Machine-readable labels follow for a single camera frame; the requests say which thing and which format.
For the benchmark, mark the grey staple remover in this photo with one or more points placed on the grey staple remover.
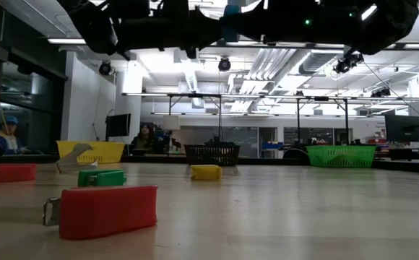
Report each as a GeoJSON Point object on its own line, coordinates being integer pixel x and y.
{"type": "Point", "coordinates": [72, 160]}

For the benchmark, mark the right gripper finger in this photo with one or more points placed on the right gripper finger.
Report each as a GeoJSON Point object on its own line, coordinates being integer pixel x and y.
{"type": "Point", "coordinates": [258, 25]}

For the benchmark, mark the green plastic basket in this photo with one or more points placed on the green plastic basket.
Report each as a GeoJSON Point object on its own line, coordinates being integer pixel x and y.
{"type": "Point", "coordinates": [339, 156]}

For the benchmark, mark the silver ventilation duct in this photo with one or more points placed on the silver ventilation duct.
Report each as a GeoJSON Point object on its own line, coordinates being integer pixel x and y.
{"type": "Point", "coordinates": [314, 61]}

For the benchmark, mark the red mini stapler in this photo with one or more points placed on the red mini stapler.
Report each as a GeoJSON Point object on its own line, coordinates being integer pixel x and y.
{"type": "Point", "coordinates": [12, 172]}
{"type": "Point", "coordinates": [108, 213]}

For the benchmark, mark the green mini stapler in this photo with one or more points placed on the green mini stapler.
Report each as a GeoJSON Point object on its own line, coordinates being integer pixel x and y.
{"type": "Point", "coordinates": [104, 178]}

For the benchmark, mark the black plastic basket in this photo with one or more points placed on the black plastic basket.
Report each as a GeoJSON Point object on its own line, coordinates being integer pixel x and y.
{"type": "Point", "coordinates": [212, 155]}

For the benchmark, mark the person with cap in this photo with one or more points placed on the person with cap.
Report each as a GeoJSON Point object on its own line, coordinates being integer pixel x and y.
{"type": "Point", "coordinates": [5, 141]}

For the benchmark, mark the black computer monitor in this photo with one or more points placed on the black computer monitor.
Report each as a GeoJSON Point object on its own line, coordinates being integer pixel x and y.
{"type": "Point", "coordinates": [118, 125]}
{"type": "Point", "coordinates": [404, 128]}

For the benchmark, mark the yellow mini stapler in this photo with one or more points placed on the yellow mini stapler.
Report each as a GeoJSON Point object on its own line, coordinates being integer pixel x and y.
{"type": "Point", "coordinates": [206, 172]}

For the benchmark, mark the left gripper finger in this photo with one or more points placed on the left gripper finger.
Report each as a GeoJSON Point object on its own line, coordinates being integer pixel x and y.
{"type": "Point", "coordinates": [213, 30]}

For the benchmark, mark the overhead light bar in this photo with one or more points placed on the overhead light bar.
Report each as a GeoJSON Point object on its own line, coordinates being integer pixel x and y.
{"type": "Point", "coordinates": [66, 41]}

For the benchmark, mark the black aluminium table frame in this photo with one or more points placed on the black aluminium table frame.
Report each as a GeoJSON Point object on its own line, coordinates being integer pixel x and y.
{"type": "Point", "coordinates": [151, 159]}

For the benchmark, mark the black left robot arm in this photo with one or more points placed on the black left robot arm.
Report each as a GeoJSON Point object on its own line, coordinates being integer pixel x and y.
{"type": "Point", "coordinates": [94, 21]}

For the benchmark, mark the blue storage bin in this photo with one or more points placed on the blue storage bin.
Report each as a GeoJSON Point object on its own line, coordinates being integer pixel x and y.
{"type": "Point", "coordinates": [271, 145]}

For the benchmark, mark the light blue tape roll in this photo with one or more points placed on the light blue tape roll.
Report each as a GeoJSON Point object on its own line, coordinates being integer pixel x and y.
{"type": "Point", "coordinates": [231, 32]}

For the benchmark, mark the yellow plastic basket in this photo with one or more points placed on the yellow plastic basket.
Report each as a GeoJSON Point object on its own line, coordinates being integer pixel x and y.
{"type": "Point", "coordinates": [104, 151]}

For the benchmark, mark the black background rig frame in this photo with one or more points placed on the black background rig frame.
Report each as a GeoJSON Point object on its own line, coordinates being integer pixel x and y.
{"type": "Point", "coordinates": [195, 95]}

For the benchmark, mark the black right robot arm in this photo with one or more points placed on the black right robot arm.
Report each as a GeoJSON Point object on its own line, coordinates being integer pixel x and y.
{"type": "Point", "coordinates": [375, 25]}

